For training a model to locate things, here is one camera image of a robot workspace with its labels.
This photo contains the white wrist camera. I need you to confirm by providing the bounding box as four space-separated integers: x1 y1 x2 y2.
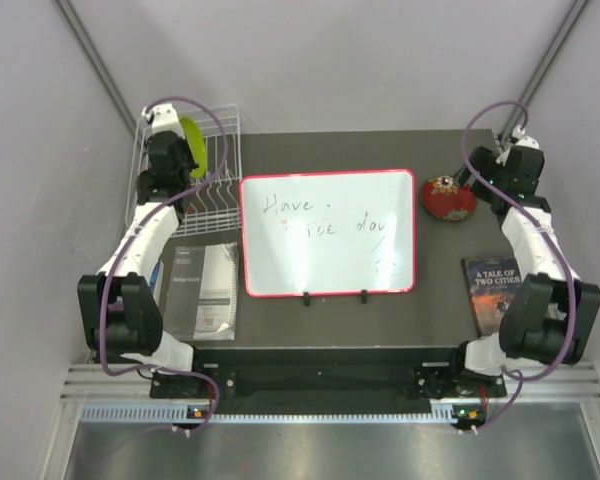
141 102 185 139
496 124 540 166

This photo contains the white wire dish rack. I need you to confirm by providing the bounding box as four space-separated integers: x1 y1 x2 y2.
124 103 243 238

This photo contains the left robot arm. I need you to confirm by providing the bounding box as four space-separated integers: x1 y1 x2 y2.
77 131 207 397

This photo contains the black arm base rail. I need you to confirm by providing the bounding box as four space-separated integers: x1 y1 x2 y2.
149 346 513 401

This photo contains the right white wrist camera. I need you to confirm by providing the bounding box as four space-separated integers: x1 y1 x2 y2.
496 124 540 166

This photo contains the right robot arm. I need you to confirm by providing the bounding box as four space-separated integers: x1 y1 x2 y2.
446 137 600 396

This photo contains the grey slotted cable duct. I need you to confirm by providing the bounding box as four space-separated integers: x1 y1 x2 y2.
80 403 484 424

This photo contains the Tale of Two Cities book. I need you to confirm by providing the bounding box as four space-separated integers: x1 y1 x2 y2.
461 256 521 337

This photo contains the blue book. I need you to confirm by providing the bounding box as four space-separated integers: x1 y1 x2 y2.
149 260 164 302

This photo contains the red-framed whiteboard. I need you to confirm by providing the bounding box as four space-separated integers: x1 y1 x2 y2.
239 169 416 298

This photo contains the red floral plate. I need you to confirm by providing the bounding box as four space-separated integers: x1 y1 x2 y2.
419 175 477 222

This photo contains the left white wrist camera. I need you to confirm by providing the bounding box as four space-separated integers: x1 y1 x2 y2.
141 102 185 139

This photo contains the lime green plate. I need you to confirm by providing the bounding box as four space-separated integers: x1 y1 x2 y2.
179 117 208 180

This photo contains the grey setup guide booklet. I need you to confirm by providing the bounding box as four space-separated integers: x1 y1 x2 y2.
163 242 239 342

